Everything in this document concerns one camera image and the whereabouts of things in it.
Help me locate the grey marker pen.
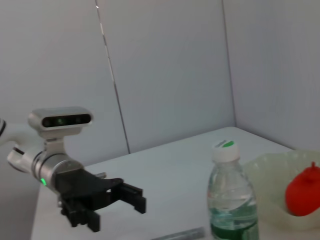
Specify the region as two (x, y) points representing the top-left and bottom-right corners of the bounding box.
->
(151, 226), (205, 240)

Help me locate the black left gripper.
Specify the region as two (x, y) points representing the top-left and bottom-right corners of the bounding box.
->
(54, 167), (147, 233)

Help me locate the green label water bottle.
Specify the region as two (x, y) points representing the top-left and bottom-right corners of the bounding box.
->
(206, 138), (260, 240)

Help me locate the red tomato-shaped toy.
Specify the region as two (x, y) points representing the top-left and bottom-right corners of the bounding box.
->
(285, 161), (320, 217)

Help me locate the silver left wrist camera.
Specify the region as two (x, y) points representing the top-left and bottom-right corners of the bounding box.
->
(27, 106), (94, 156)

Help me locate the green glass fruit plate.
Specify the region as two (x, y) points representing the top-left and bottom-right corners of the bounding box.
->
(242, 149), (320, 231)

